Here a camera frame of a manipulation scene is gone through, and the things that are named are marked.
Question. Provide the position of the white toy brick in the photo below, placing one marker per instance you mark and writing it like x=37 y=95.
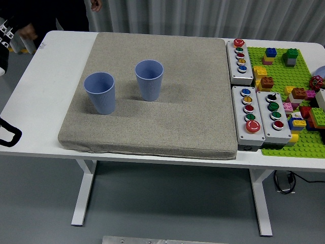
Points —
x=295 y=99

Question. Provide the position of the brown toy brick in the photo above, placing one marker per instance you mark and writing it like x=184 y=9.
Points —
x=299 y=92
x=267 y=81

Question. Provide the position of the person's hand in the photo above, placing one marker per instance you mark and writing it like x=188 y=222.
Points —
x=28 y=31
x=96 y=5

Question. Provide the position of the grey toy brick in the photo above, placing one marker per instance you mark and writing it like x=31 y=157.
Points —
x=290 y=62

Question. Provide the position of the green toy brick baseplate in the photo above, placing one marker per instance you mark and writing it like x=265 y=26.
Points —
x=279 y=73

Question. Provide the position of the grey-brown fabric mat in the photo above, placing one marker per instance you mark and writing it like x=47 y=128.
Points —
x=177 y=114

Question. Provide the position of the magenta toy brick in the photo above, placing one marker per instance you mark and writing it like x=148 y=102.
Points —
x=310 y=94

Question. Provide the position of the large green toy brick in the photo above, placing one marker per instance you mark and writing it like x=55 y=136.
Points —
x=317 y=113

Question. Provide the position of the yellow toy brick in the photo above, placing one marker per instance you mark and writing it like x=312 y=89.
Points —
x=259 y=71
x=294 y=138
x=289 y=90
x=299 y=123

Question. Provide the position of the white table leg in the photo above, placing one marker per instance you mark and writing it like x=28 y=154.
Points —
x=85 y=193
x=261 y=203

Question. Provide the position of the blue ribbed cup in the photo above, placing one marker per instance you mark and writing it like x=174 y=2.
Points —
x=99 y=101
x=149 y=86

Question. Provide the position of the grey power adapter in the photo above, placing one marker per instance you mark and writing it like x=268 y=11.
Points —
x=282 y=181

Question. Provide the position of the grey four-button control box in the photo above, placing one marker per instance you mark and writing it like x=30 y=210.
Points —
x=264 y=117

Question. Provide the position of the red valve wheel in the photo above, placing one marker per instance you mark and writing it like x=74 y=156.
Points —
x=316 y=82

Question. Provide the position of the pale lavender bowl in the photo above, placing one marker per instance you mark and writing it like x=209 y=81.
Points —
x=320 y=71

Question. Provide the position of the red toy brick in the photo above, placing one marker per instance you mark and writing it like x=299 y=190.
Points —
x=304 y=112

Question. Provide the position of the grey five-button control box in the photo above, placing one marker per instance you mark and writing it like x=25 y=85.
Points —
x=232 y=61
x=238 y=114

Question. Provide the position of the blue toy brick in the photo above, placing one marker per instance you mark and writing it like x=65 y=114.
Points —
x=292 y=126
x=271 y=52

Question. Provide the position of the white box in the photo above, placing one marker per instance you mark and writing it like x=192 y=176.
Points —
x=321 y=97

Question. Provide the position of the pink toy brick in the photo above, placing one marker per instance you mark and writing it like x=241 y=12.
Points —
x=287 y=107
x=266 y=60

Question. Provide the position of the person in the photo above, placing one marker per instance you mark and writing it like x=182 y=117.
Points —
x=63 y=15

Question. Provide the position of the white curtain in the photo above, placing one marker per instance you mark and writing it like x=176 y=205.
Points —
x=228 y=15

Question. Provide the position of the small white printed brick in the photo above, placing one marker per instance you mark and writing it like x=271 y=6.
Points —
x=296 y=116

